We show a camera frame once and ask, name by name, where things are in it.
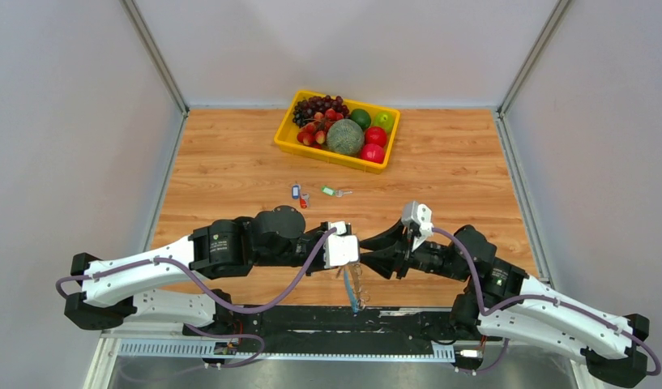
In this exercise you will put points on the yellow plastic tray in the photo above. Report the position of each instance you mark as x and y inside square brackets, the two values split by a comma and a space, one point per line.
[286, 137]

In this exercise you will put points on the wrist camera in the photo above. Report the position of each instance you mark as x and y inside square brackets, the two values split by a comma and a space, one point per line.
[341, 247]
[417, 218]

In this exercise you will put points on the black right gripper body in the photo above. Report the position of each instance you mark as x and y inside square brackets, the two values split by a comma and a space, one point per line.
[429, 257]

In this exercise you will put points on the red apple front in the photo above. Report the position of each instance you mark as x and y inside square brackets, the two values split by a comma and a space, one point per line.
[373, 153]

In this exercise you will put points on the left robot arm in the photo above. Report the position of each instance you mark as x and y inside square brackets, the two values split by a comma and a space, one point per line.
[112, 290]

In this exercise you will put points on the dark green lime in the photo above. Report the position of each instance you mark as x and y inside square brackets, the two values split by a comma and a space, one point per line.
[361, 117]

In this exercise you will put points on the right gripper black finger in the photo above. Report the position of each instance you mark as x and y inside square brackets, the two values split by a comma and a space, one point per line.
[392, 239]
[385, 265]

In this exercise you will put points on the green netted melon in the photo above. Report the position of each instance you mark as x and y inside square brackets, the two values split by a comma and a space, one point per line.
[345, 137]

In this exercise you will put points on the red apple rear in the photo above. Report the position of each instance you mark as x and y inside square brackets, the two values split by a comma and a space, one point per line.
[376, 135]

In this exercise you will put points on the red apple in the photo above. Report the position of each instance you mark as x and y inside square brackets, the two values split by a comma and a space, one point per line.
[376, 135]
[373, 153]

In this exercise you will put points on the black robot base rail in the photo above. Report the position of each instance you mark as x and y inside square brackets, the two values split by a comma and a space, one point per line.
[328, 329]

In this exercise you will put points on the white slotted cable duct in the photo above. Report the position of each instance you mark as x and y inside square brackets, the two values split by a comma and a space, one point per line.
[210, 349]

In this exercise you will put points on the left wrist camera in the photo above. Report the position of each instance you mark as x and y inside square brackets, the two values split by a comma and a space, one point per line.
[341, 247]

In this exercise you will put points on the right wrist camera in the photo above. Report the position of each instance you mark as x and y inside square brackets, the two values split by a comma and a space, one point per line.
[417, 218]

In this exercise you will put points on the key with green tag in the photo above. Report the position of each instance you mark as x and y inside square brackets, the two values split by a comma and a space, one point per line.
[336, 193]

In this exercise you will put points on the dark purple grape bunch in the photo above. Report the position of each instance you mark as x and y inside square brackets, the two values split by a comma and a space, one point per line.
[310, 109]

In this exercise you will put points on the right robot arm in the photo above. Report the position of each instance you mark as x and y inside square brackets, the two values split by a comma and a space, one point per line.
[504, 301]

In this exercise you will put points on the red cherry cluster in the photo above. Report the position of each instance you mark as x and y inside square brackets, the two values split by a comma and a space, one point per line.
[314, 129]

